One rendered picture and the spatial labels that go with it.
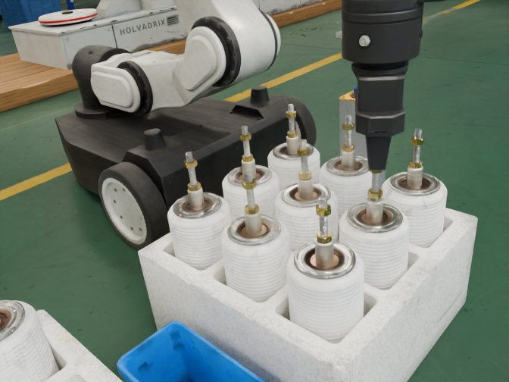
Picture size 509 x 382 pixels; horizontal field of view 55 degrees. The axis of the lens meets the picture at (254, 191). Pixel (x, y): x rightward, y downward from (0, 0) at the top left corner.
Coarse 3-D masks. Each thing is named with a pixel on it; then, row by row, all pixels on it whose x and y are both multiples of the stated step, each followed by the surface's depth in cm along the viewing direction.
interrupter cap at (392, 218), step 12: (360, 204) 70; (384, 204) 69; (348, 216) 67; (360, 216) 67; (384, 216) 67; (396, 216) 66; (360, 228) 64; (372, 228) 64; (384, 228) 64; (396, 228) 64
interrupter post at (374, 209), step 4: (368, 200) 65; (380, 200) 65; (368, 204) 65; (372, 204) 65; (376, 204) 65; (380, 204) 65; (368, 208) 66; (372, 208) 65; (376, 208) 65; (380, 208) 65; (368, 212) 66; (372, 212) 65; (376, 212) 65; (380, 212) 66; (368, 216) 66; (372, 216) 66; (376, 216) 66; (380, 216) 66; (368, 220) 66; (372, 220) 66; (376, 220) 66; (380, 220) 66
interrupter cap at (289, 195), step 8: (296, 184) 77; (320, 184) 76; (288, 192) 75; (296, 192) 75; (320, 192) 74; (328, 192) 74; (288, 200) 73; (296, 200) 73; (304, 200) 73; (312, 200) 72
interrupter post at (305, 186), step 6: (300, 180) 72; (306, 180) 72; (312, 180) 73; (300, 186) 73; (306, 186) 72; (312, 186) 73; (300, 192) 73; (306, 192) 73; (312, 192) 74; (306, 198) 73
